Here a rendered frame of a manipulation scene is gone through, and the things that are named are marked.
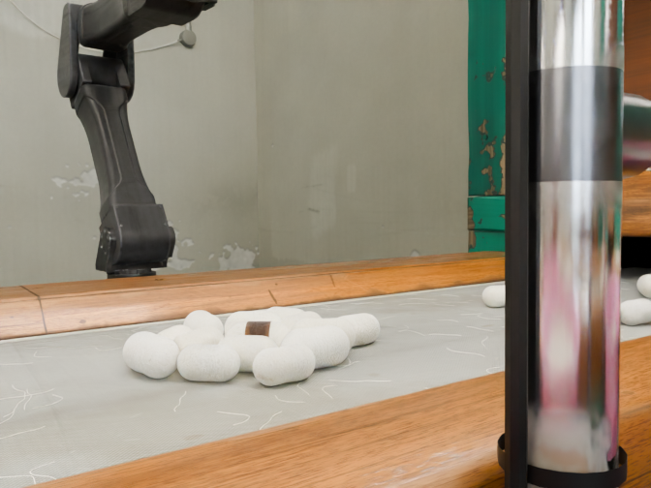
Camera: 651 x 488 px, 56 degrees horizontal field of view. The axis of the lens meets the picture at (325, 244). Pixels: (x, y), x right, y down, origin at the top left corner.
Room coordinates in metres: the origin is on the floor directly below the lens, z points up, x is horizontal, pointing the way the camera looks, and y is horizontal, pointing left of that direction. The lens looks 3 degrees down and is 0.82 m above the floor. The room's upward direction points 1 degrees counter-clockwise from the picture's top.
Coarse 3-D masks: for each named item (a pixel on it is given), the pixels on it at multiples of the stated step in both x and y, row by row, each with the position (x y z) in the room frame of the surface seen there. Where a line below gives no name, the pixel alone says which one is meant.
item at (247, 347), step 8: (232, 336) 0.32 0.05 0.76; (240, 336) 0.32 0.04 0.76; (248, 336) 0.32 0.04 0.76; (256, 336) 0.32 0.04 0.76; (264, 336) 0.32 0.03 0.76; (224, 344) 0.31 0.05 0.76; (232, 344) 0.31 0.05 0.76; (240, 344) 0.31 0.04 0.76; (248, 344) 0.31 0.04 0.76; (256, 344) 0.31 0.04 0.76; (264, 344) 0.31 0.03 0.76; (272, 344) 0.31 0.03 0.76; (240, 352) 0.31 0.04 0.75; (248, 352) 0.31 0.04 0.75; (256, 352) 0.31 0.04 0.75; (240, 360) 0.31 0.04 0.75; (248, 360) 0.31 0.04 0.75; (240, 368) 0.31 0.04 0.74; (248, 368) 0.31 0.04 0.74
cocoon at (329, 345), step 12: (288, 336) 0.31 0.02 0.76; (300, 336) 0.31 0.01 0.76; (312, 336) 0.31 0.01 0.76; (324, 336) 0.32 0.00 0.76; (336, 336) 0.32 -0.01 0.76; (312, 348) 0.31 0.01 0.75; (324, 348) 0.31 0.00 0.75; (336, 348) 0.32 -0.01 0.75; (348, 348) 0.32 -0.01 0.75; (324, 360) 0.31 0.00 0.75; (336, 360) 0.32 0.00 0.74
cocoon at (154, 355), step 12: (132, 336) 0.32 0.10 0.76; (144, 336) 0.31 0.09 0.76; (156, 336) 0.31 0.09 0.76; (132, 348) 0.31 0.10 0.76; (144, 348) 0.30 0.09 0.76; (156, 348) 0.30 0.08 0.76; (168, 348) 0.30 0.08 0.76; (132, 360) 0.31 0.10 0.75; (144, 360) 0.30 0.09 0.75; (156, 360) 0.30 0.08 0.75; (168, 360) 0.30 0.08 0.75; (144, 372) 0.30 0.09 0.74; (156, 372) 0.30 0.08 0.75; (168, 372) 0.30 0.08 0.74
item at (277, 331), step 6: (240, 324) 0.34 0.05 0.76; (270, 324) 0.33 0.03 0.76; (276, 324) 0.33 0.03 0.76; (282, 324) 0.34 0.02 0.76; (234, 330) 0.33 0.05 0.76; (240, 330) 0.33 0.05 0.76; (270, 330) 0.33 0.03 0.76; (276, 330) 0.33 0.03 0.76; (282, 330) 0.33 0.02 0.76; (288, 330) 0.33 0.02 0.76; (270, 336) 0.33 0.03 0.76; (276, 336) 0.33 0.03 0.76; (282, 336) 0.33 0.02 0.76; (276, 342) 0.33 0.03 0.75
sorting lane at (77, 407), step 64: (384, 320) 0.46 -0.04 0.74; (448, 320) 0.45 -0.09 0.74; (0, 384) 0.30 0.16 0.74; (64, 384) 0.30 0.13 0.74; (128, 384) 0.30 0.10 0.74; (192, 384) 0.29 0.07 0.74; (256, 384) 0.29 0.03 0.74; (320, 384) 0.29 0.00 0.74; (384, 384) 0.29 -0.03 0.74; (0, 448) 0.22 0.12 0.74; (64, 448) 0.22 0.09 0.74; (128, 448) 0.21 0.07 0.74
